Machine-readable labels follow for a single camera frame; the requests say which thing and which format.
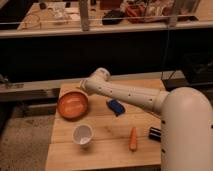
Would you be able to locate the orange ceramic bowl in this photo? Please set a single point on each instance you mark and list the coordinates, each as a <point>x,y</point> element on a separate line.
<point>72,105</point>

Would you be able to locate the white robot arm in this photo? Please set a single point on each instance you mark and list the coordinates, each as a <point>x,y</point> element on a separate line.
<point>186,119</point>

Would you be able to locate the blue sponge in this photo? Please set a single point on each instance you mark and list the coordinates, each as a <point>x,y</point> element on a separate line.
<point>116,107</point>

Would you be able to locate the wooden table board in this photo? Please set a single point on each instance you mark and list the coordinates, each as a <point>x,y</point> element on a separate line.
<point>110,143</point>

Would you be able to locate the white paper cup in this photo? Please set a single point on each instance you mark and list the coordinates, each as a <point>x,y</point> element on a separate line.
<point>82,135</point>

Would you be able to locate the orange carrot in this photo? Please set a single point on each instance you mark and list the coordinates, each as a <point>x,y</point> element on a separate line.
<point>133,140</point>

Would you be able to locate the black striped eraser block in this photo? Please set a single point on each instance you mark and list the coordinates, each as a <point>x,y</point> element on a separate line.
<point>154,134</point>

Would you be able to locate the black bag on bench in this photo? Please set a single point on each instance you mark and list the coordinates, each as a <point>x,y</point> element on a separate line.
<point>113,17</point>

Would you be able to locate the red orange tool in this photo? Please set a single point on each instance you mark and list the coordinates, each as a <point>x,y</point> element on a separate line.
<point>135,13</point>

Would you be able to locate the metal frame post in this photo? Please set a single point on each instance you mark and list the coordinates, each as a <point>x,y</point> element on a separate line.
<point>83,8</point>

